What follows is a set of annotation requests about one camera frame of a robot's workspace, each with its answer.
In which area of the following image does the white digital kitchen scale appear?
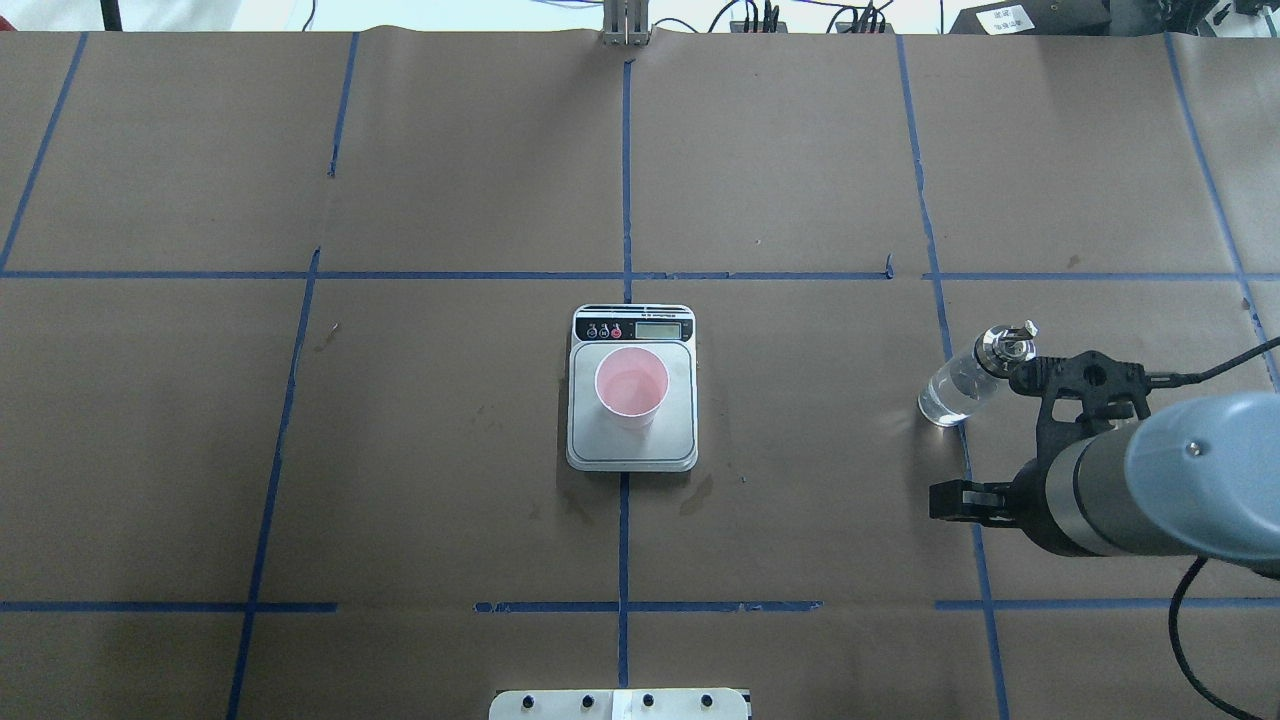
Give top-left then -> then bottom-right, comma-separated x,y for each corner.
564,304 -> 700,474

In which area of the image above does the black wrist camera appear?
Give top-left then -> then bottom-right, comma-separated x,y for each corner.
1007,351 -> 1151,471

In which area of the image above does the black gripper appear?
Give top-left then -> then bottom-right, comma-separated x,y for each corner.
929,459 -> 1060,546

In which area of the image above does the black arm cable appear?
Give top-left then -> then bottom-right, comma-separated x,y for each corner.
1146,338 -> 1280,720

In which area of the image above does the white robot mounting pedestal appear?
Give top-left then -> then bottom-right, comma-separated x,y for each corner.
488,687 -> 754,719

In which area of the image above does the glass sauce bottle metal spout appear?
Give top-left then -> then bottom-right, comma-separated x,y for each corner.
916,320 -> 1039,428

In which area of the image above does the pink plastic cup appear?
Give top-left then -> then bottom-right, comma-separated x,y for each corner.
593,347 -> 669,430

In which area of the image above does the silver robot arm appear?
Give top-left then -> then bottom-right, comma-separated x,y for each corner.
929,392 -> 1279,579

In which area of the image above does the aluminium frame post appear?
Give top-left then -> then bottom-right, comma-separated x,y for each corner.
600,0 -> 652,47

